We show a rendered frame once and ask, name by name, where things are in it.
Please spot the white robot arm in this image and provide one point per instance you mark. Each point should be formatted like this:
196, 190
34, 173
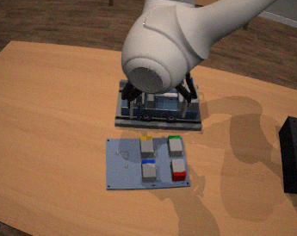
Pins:
167, 42

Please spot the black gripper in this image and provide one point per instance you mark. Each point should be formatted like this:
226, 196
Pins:
130, 93

